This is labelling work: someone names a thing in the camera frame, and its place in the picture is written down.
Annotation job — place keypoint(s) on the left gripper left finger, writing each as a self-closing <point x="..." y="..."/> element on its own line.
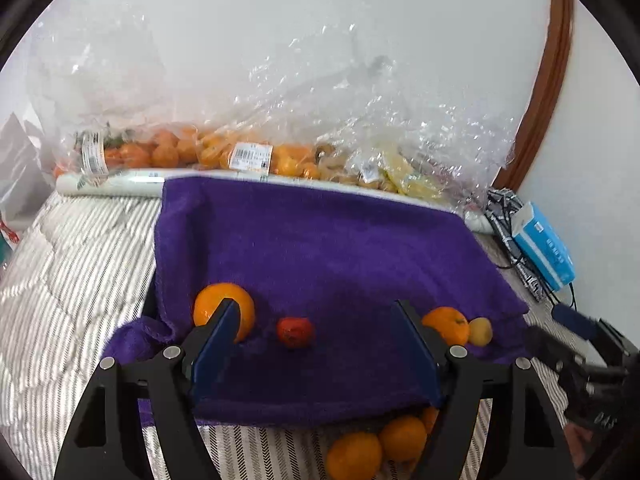
<point x="206" y="350"/>

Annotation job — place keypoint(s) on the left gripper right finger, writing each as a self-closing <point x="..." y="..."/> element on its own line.
<point x="424" y="349"/>

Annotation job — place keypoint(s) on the large orange with stem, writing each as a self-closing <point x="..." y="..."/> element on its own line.
<point x="450" y="323"/>

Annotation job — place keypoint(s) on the small orange mandarin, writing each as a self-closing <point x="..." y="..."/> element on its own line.
<point x="215" y="297"/>

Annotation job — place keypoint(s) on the large orange mandarin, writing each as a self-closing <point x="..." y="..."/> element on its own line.
<point x="428" y="417"/>

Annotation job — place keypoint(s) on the person's right hand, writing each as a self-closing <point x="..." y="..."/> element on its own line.
<point x="581" y="442"/>

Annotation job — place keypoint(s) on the small yellow-green fruit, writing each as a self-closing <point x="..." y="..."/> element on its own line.
<point x="480" y="332"/>

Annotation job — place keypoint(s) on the small red fruit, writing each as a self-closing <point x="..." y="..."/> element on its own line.
<point x="295" y="333"/>

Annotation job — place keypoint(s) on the orange under towel edge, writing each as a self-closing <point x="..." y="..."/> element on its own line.
<point x="357" y="455"/>

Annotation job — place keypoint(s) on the purple towel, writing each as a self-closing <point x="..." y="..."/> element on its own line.
<point x="339" y="260"/>

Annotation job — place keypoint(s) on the blue tissue pack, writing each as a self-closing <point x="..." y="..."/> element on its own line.
<point x="534" y="234"/>

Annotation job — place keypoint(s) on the white rolled paper tube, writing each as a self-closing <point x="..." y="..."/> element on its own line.
<point x="150" y="182"/>

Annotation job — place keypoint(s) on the clear bag of yellow fruit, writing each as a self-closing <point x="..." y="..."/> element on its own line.
<point x="439" y="153"/>

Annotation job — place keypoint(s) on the red paper gift bag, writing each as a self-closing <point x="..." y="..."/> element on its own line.
<point x="8" y="241"/>

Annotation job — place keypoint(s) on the white plastic bag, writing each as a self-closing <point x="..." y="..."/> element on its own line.
<point x="27" y="165"/>

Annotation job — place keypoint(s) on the clear bag of mandarins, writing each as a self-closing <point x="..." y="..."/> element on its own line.
<point x="99" y="90"/>

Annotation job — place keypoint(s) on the clear bag of oranges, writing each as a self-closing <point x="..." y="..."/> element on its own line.
<point x="316" y="108"/>

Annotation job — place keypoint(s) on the brown wooden door frame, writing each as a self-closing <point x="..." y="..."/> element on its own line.
<point x="545" y="95"/>

